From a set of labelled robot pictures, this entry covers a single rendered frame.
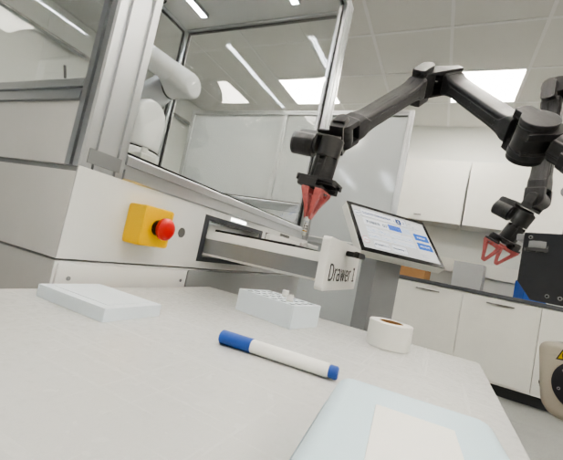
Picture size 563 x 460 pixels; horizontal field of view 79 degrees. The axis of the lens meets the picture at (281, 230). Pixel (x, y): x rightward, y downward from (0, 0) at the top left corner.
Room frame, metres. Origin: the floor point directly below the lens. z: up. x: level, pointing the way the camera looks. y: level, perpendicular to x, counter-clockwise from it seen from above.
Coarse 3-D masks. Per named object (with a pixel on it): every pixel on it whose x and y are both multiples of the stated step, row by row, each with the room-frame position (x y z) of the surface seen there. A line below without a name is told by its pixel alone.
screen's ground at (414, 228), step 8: (352, 208) 1.68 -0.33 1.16; (360, 216) 1.67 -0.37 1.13; (392, 216) 1.79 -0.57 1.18; (360, 224) 1.63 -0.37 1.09; (368, 224) 1.65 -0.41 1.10; (376, 224) 1.69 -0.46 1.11; (392, 224) 1.75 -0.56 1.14; (408, 224) 1.82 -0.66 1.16; (416, 224) 1.86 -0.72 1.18; (360, 232) 1.59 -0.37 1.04; (416, 232) 1.80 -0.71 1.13; (424, 232) 1.84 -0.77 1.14; (416, 240) 1.75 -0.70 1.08; (376, 248) 1.56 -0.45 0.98; (408, 248) 1.68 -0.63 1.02; (432, 248) 1.77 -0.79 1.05; (408, 256) 1.63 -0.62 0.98; (416, 256) 1.66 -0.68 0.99; (424, 256) 1.70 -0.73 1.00; (432, 256) 1.72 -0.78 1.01; (440, 264) 1.72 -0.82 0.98
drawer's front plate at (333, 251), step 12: (324, 240) 0.68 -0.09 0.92; (336, 240) 0.71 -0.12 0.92; (324, 252) 0.68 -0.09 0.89; (336, 252) 0.72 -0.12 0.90; (324, 264) 0.68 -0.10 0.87; (336, 264) 0.74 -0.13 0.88; (348, 264) 0.83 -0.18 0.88; (324, 276) 0.68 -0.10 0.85; (336, 276) 0.75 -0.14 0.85; (348, 276) 0.85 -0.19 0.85; (324, 288) 0.69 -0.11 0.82; (336, 288) 0.77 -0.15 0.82; (348, 288) 0.88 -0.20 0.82
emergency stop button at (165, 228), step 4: (160, 220) 0.61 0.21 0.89; (164, 220) 0.60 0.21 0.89; (168, 220) 0.61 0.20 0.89; (160, 224) 0.60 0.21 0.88; (164, 224) 0.60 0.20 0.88; (168, 224) 0.61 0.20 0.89; (172, 224) 0.62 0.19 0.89; (156, 228) 0.60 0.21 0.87; (160, 228) 0.60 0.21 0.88; (164, 228) 0.60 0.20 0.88; (168, 228) 0.61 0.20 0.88; (172, 228) 0.62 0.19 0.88; (156, 232) 0.60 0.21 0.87; (160, 232) 0.60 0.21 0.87; (164, 232) 0.60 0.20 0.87; (168, 232) 0.61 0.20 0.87; (172, 232) 0.62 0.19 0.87; (160, 236) 0.60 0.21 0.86; (164, 236) 0.61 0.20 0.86; (168, 236) 0.61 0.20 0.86; (164, 240) 0.62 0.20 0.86
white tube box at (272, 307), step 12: (240, 288) 0.62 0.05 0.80; (240, 300) 0.62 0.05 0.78; (252, 300) 0.60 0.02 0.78; (264, 300) 0.58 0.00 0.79; (276, 300) 0.57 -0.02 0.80; (300, 300) 0.63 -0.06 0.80; (252, 312) 0.60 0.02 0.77; (264, 312) 0.58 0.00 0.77; (276, 312) 0.57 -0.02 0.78; (288, 312) 0.55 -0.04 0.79; (300, 312) 0.56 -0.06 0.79; (312, 312) 0.59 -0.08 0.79; (276, 324) 0.56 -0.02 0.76; (288, 324) 0.55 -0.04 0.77; (300, 324) 0.57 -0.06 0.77; (312, 324) 0.60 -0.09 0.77
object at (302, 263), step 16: (208, 240) 0.82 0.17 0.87; (224, 240) 0.80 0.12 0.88; (240, 240) 0.79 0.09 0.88; (256, 240) 0.77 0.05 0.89; (224, 256) 0.80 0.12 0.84; (240, 256) 0.78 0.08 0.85; (256, 256) 0.76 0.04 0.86; (272, 256) 0.75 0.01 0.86; (288, 256) 0.73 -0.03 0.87; (304, 256) 0.72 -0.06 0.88; (288, 272) 0.73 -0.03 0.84; (304, 272) 0.71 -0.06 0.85
